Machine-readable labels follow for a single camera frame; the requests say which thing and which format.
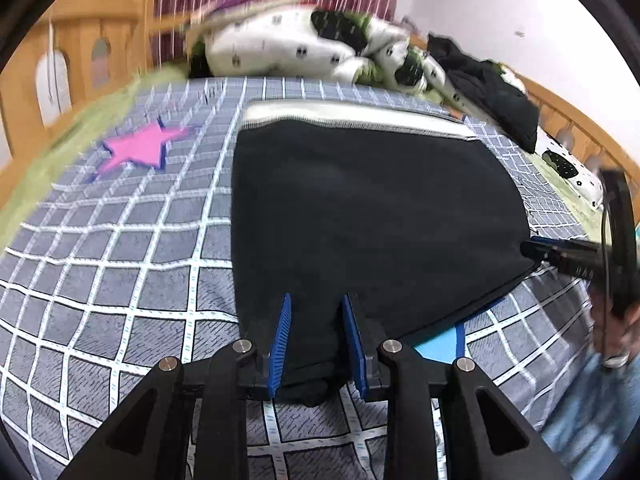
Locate black pants with white stripe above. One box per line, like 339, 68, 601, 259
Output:
231, 100, 534, 406

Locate person's hand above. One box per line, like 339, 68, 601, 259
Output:
588, 283, 639, 370

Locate grey checked bed sheet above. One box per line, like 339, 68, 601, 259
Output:
1, 78, 590, 479

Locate black clothes pile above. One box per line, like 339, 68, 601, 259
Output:
427, 34, 539, 154

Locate white patterned quilt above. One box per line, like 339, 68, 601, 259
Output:
188, 6, 603, 209

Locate green fuzzy blanket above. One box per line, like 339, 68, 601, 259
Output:
1, 62, 189, 246

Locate colourful pillow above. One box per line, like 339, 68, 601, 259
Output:
188, 0, 319, 28

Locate wooden bed frame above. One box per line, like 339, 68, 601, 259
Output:
0, 0, 640, 212

